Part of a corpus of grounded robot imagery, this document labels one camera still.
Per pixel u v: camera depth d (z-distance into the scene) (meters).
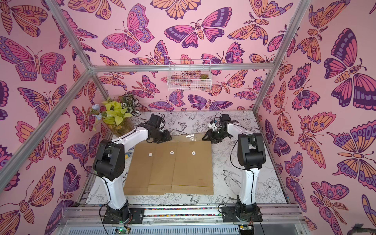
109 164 0.51
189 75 0.95
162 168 0.91
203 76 0.92
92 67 0.92
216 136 0.88
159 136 0.84
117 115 0.88
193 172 0.88
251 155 0.55
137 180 0.87
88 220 0.73
